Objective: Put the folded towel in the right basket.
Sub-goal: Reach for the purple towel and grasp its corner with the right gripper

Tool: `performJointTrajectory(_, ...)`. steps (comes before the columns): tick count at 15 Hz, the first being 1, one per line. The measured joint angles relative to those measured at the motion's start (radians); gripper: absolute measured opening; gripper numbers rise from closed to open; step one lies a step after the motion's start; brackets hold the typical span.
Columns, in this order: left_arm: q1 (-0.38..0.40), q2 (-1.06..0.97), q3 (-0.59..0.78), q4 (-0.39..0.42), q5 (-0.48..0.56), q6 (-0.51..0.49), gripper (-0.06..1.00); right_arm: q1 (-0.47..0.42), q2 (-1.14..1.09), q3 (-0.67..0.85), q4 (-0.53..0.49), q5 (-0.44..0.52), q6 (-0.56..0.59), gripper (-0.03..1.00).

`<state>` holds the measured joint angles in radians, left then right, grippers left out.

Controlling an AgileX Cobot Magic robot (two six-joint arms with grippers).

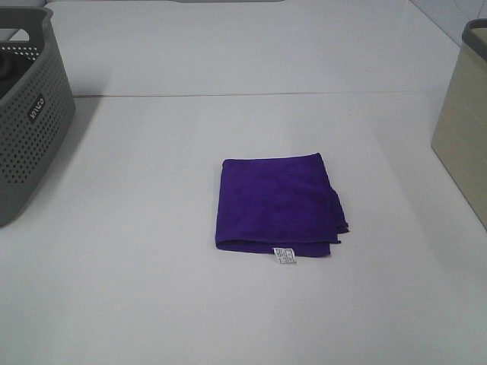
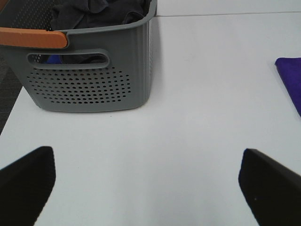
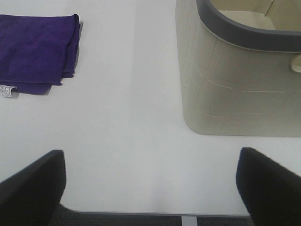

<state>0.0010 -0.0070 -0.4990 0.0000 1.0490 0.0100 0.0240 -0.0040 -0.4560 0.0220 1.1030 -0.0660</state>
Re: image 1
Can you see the purple towel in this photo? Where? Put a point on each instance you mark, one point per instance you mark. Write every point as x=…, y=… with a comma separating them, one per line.
x=278, y=203

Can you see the beige storage bin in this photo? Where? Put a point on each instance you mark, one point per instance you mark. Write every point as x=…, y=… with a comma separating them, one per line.
x=459, y=138

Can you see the grey perforated plastic basket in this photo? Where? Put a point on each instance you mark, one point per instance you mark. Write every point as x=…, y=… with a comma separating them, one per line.
x=37, y=105

